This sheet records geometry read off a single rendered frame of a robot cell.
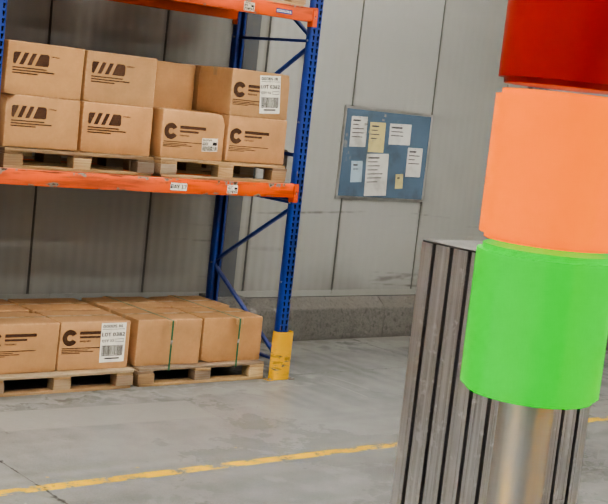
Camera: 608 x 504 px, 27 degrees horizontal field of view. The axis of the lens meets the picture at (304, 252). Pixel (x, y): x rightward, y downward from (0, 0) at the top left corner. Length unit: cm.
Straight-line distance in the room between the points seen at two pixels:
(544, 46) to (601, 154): 4
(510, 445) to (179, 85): 960
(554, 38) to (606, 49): 2
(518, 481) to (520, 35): 16
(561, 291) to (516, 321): 2
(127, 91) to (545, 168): 882
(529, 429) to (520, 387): 2
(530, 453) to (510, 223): 8
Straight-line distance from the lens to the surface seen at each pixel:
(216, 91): 988
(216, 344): 1001
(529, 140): 43
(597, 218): 44
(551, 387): 44
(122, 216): 1083
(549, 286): 43
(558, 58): 43
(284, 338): 1022
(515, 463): 46
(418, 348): 237
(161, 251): 1110
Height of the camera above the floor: 226
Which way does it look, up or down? 7 degrees down
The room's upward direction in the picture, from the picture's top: 6 degrees clockwise
